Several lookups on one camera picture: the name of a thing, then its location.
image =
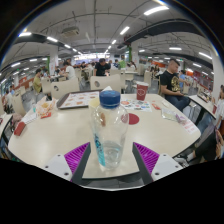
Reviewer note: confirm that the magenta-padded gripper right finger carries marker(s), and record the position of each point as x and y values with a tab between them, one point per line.
146	156

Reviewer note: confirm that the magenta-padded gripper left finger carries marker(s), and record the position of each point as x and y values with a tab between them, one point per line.
77	156

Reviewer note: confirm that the clear blue-capped water bottle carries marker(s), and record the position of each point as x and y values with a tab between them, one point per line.
109	133

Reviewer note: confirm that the flat round red coaster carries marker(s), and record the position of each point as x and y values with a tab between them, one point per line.
134	119

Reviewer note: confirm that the clear plastic wrapper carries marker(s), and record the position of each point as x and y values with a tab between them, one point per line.
170	114

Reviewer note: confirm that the small red sauce packet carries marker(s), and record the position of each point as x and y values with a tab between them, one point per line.
156	106
46	115

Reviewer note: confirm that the pink paper slip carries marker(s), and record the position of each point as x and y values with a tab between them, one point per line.
187	125

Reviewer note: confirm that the printed paper flyer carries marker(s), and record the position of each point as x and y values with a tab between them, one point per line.
136	105

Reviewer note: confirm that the dark food tray with paper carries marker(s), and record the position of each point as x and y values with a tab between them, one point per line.
78	99

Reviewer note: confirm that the white printed card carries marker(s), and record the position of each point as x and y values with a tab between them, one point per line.
29	116

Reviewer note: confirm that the person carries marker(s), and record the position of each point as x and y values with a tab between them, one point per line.
218	111
37	82
101	68
208	146
8	97
171	83
69	71

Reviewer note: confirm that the red paper cup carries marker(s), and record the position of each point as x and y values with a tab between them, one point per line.
142	91

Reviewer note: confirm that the small clear bottle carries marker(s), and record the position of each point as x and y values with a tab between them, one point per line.
34	107

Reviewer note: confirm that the cream chair with round hole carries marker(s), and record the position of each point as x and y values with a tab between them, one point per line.
106	82
65	87

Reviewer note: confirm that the crumpled white napkin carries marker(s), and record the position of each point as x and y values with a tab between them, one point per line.
106	88

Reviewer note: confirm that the cream neighbouring table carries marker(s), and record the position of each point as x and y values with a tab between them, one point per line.
4	124
201	104

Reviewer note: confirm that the cream dining chairs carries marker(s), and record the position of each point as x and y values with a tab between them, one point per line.
46	85

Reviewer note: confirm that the ceiling air conditioner unit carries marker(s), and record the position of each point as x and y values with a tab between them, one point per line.
70	31

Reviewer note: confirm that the ceiling lights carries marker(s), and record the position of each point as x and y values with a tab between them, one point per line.
156	10

